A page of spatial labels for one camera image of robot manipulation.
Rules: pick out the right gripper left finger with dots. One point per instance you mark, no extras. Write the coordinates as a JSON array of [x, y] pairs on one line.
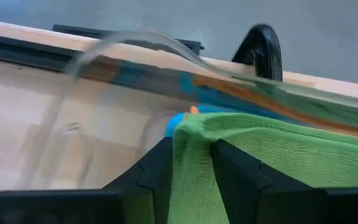
[[148, 186]]

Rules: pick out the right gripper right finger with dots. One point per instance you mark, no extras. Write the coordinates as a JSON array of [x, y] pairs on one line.
[[244, 186]]

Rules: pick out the green microfiber towel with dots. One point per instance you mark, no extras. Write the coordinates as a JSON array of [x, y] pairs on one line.
[[291, 155]]

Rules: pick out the blue microfiber towel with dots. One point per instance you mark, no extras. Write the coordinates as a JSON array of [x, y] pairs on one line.
[[172, 123]]

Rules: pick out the orange microfiber towel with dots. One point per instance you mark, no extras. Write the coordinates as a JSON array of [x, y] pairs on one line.
[[194, 109]]

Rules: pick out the clear plastic bin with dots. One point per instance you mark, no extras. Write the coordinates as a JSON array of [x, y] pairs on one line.
[[291, 105]]

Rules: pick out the black aluminium table frame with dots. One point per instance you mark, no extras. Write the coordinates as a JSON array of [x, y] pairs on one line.
[[17, 51]]

